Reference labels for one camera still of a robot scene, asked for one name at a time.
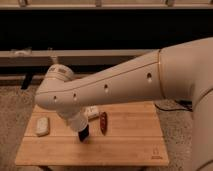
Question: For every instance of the white tube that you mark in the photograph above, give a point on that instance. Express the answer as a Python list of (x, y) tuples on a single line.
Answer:
[(92, 112)]

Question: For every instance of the dark red pepper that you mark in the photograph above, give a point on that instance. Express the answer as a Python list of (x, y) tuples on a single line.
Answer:
[(103, 122)]

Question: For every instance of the wooden rail shelf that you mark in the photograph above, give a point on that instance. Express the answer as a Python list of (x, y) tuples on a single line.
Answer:
[(67, 57)]

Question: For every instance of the wooden table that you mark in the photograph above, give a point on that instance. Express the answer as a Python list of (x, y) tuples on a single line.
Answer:
[(133, 138)]

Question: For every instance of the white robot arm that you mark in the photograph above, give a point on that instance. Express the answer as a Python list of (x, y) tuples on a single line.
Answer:
[(178, 72)]

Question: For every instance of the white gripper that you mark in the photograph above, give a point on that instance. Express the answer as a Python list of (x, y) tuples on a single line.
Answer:
[(67, 115)]

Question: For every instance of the white sponge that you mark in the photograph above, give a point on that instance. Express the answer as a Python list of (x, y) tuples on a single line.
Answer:
[(42, 126)]

